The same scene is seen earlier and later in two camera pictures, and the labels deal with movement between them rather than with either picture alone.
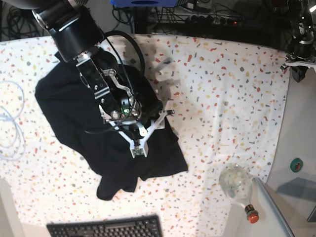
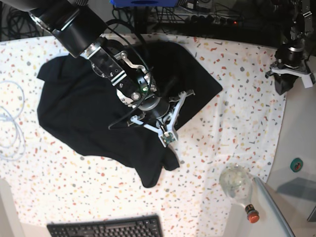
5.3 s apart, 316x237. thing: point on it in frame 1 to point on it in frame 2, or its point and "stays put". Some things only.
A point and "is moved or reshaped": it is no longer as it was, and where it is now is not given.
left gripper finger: x=162 y=114 to x=183 y=94
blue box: x=143 y=3 stays put
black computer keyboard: x=143 y=226 stays put
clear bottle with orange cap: x=235 y=182 stays put
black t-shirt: x=68 y=100 is moved or reshaped
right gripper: x=299 y=65 to x=285 y=78
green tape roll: x=296 y=165 stays put
